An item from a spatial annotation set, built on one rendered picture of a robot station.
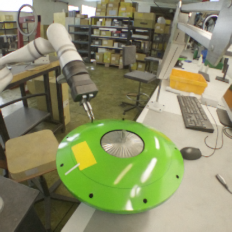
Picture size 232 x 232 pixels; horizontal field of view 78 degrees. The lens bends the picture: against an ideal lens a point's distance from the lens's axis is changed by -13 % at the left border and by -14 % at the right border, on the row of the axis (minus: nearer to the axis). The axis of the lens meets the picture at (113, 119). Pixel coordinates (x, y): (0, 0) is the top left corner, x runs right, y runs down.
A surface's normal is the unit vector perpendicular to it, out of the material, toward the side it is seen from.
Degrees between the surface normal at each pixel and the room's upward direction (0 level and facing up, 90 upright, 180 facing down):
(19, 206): 0
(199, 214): 0
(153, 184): 23
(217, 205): 0
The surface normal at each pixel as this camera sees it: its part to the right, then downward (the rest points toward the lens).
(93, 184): -0.11, -0.62
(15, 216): 0.07, -0.86
